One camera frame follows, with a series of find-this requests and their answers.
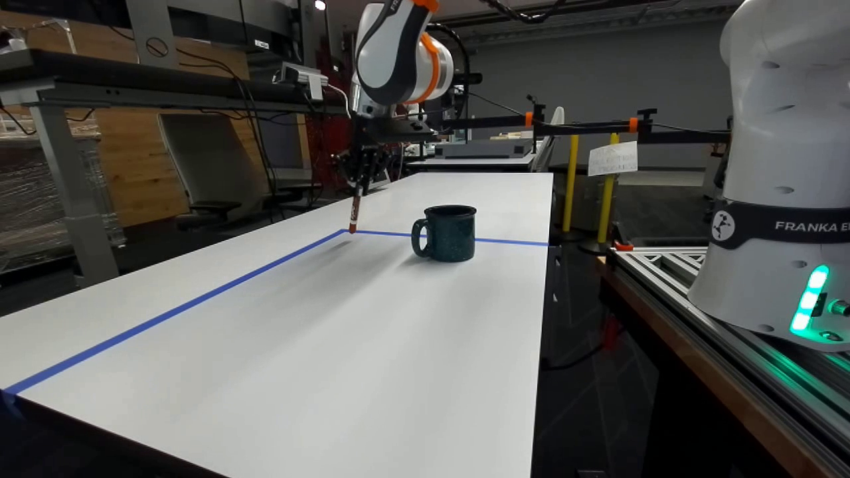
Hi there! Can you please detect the red marker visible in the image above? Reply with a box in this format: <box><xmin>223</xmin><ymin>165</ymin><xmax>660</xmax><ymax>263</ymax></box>
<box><xmin>347</xmin><ymin>189</ymin><xmax>364</xmax><ymax>237</ymax></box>

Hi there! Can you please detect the short blue tape strip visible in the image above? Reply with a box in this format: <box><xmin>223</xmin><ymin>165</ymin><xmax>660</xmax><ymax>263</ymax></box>
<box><xmin>355</xmin><ymin>226</ymin><xmax>551</xmax><ymax>250</ymax></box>

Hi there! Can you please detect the white Franka robot base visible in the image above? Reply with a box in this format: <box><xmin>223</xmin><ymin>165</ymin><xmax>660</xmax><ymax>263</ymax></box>
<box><xmin>689</xmin><ymin>0</ymin><xmax>850</xmax><ymax>352</ymax></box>

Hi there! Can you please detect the aluminium rail table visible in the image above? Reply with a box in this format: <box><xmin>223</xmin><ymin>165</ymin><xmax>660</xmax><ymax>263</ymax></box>
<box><xmin>604</xmin><ymin>244</ymin><xmax>850</xmax><ymax>478</ymax></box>

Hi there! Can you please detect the long blue tape strip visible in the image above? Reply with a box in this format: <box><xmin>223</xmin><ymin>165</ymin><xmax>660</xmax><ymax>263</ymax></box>
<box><xmin>3</xmin><ymin>226</ymin><xmax>351</xmax><ymax>399</ymax></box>

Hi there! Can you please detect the dark teal mug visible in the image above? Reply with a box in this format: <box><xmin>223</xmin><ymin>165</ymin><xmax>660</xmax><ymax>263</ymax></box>
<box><xmin>410</xmin><ymin>201</ymin><xmax>482</xmax><ymax>263</ymax></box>

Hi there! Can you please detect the grey metal workbench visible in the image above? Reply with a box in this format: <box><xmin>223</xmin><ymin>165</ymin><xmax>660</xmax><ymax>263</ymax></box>
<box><xmin>0</xmin><ymin>44</ymin><xmax>351</xmax><ymax>287</ymax></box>

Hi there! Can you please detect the white paper sign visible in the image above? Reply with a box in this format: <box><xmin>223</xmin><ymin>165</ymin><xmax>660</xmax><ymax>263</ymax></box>
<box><xmin>588</xmin><ymin>137</ymin><xmax>641</xmax><ymax>177</ymax></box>

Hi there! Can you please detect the yellow post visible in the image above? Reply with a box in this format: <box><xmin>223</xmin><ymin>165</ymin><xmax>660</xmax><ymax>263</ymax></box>
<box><xmin>596</xmin><ymin>129</ymin><xmax>624</xmax><ymax>248</ymax></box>
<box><xmin>560</xmin><ymin>133</ymin><xmax>586</xmax><ymax>237</ymax></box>

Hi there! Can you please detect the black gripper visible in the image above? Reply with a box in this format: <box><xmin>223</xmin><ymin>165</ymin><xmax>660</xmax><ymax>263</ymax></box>
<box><xmin>339</xmin><ymin>111</ymin><xmax>398</xmax><ymax>198</ymax></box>

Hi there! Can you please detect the black bar with orange clamps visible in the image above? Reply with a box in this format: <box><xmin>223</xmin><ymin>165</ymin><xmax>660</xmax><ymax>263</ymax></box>
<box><xmin>438</xmin><ymin>96</ymin><xmax>733</xmax><ymax>149</ymax></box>

